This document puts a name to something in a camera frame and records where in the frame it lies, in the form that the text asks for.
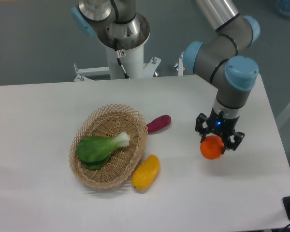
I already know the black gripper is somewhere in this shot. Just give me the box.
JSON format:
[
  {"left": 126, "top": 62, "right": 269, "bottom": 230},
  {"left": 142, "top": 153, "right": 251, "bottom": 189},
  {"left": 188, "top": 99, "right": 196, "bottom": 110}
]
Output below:
[{"left": 195, "top": 109, "right": 245, "bottom": 154}]

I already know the orange fruit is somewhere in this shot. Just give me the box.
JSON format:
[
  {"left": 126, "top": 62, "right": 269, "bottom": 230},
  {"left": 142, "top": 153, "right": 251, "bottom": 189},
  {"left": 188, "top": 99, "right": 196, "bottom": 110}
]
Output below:
[{"left": 200, "top": 135, "right": 224, "bottom": 160}]

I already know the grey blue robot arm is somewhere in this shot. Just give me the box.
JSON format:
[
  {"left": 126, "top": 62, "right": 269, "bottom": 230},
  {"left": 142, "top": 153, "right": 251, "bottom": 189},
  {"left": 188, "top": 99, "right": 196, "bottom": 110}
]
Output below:
[{"left": 71, "top": 0, "right": 260, "bottom": 150}]

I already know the purple sweet potato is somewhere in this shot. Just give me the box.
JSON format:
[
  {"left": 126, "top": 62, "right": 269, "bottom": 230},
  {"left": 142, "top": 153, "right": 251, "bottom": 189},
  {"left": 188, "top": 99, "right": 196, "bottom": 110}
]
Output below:
[{"left": 147, "top": 115, "right": 172, "bottom": 133}]

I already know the yellow mango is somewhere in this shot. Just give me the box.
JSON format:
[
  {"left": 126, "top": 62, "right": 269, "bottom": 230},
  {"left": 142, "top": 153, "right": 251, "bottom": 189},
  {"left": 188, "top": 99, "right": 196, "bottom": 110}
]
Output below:
[{"left": 131, "top": 154, "right": 160, "bottom": 191}]

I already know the woven wicker basket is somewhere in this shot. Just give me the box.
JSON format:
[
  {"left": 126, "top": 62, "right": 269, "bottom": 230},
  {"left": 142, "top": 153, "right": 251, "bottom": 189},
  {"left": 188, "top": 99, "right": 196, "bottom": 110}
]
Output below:
[{"left": 69, "top": 104, "right": 147, "bottom": 189}]

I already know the green bok choy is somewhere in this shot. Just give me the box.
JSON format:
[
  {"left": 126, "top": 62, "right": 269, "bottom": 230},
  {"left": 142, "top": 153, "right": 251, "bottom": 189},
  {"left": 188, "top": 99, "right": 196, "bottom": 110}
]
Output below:
[{"left": 76, "top": 131, "right": 131, "bottom": 170}]

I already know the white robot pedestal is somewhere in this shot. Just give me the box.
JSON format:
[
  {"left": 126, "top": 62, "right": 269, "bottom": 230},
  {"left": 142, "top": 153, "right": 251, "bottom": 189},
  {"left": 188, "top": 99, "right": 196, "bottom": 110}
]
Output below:
[{"left": 73, "top": 44, "right": 186, "bottom": 82}]

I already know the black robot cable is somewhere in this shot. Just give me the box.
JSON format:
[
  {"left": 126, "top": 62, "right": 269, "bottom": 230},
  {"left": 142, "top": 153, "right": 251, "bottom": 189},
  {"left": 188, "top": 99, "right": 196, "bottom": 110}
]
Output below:
[{"left": 113, "top": 38, "right": 131, "bottom": 79}]

